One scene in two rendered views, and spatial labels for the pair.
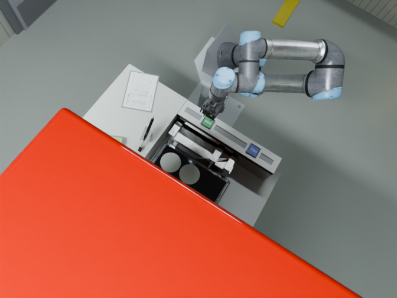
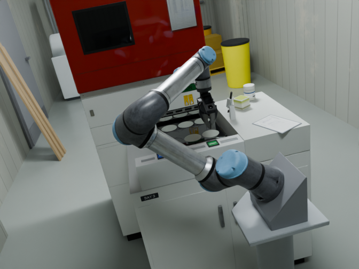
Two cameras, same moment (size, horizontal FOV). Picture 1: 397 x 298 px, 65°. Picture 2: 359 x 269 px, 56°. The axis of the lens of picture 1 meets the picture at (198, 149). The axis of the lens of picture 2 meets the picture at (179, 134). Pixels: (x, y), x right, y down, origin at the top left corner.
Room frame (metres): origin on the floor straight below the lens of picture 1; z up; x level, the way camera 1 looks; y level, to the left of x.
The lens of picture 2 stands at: (2.09, -0.59, 1.74)
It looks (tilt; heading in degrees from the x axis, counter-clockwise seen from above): 24 degrees down; 163
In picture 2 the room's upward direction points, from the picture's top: 11 degrees counter-clockwise
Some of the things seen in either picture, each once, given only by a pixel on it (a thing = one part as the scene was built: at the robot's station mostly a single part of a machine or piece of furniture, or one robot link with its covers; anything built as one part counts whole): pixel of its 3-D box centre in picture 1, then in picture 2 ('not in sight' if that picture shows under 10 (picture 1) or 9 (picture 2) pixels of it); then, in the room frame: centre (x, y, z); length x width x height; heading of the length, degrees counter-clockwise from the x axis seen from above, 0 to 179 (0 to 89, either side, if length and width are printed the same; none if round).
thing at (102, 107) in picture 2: not in sight; (150, 108); (0.05, -0.13, 1.02); 0.81 x 0.03 x 0.40; 79
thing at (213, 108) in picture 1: (213, 103); (205, 99); (0.65, 0.01, 1.20); 0.09 x 0.08 x 0.12; 168
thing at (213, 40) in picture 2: not in sight; (200, 56); (-3.97, 1.96, 0.32); 1.08 x 0.77 x 0.64; 80
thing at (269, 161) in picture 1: (226, 141); (190, 161); (0.65, -0.12, 0.89); 0.55 x 0.09 x 0.14; 79
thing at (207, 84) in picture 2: (218, 93); (202, 83); (0.66, 0.01, 1.28); 0.08 x 0.08 x 0.05
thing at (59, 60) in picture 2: not in sight; (72, 64); (-4.79, -0.37, 0.61); 0.62 x 0.58 x 1.22; 170
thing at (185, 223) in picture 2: not in sight; (216, 203); (0.43, 0.07, 0.41); 0.96 x 0.64 x 0.82; 79
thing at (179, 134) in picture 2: (177, 193); (188, 131); (0.31, 0.02, 0.90); 0.34 x 0.34 x 0.01; 79
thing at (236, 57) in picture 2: not in sight; (236, 63); (-2.74, 2.05, 0.36); 0.47 x 0.45 x 0.72; 170
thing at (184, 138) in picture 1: (202, 149); not in sight; (0.57, -0.02, 0.87); 0.36 x 0.08 x 0.03; 79
